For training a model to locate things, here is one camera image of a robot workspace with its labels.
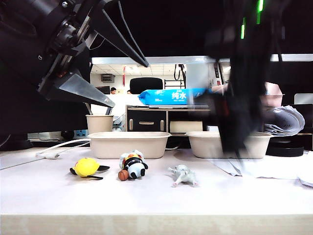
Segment black background monitor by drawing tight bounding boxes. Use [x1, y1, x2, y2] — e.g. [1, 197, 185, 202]
[95, 85, 110, 95]

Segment duck doll with basketball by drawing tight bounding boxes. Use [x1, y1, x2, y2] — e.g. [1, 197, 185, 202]
[118, 150, 149, 182]

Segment grey metal panel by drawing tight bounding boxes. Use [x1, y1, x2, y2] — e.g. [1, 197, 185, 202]
[294, 93, 313, 105]

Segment white striped cat doll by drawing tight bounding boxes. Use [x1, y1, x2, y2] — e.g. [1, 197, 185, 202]
[168, 164, 199, 188]

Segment black metal rack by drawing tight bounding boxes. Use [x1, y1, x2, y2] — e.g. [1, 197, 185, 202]
[164, 78, 186, 90]

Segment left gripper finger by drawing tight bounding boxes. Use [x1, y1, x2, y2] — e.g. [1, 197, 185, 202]
[38, 72, 115, 108]
[92, 0, 150, 68]

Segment cream cardboard box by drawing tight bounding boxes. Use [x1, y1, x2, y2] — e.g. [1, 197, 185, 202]
[170, 121, 203, 133]

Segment large black desk monitor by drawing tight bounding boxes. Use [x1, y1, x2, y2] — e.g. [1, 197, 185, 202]
[0, 61, 91, 151]

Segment white desk partition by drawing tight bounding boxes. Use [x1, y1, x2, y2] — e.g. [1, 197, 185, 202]
[89, 94, 150, 132]

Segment blank white paper sheet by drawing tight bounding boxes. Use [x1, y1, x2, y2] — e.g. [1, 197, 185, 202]
[207, 158, 243, 176]
[297, 170, 313, 188]

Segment yellow Pichu doll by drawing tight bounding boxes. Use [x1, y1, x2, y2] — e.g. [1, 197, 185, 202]
[69, 158, 111, 181]

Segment black wooden desk shelf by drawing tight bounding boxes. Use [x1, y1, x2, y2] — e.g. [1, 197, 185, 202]
[126, 104, 313, 150]

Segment beige pulp paper box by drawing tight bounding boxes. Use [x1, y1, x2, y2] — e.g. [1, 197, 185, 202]
[87, 131, 172, 159]
[185, 131, 273, 159]

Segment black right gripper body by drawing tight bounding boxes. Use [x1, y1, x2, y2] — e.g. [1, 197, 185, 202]
[212, 58, 268, 138]

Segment beige paper cup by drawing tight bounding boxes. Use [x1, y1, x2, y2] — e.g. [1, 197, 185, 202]
[85, 114, 114, 135]

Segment handwritten white paper sheet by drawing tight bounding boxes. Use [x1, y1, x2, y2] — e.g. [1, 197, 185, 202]
[234, 156, 313, 180]

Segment blue wet wipes pack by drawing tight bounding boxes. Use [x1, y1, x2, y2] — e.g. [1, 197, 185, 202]
[137, 88, 213, 106]

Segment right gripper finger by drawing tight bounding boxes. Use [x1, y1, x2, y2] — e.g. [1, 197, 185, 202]
[220, 132, 243, 176]
[238, 129, 259, 157]

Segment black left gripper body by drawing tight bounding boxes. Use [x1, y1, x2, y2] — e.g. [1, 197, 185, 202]
[36, 0, 105, 92]

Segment black round disc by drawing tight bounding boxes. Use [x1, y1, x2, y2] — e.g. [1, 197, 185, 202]
[266, 141, 304, 157]

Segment white USB cable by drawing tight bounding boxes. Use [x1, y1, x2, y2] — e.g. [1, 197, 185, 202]
[36, 138, 91, 160]

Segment folded paper stack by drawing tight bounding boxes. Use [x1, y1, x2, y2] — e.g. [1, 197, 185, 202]
[263, 105, 306, 136]

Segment black hanging hose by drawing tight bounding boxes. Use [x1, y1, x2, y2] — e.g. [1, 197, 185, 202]
[174, 63, 187, 81]

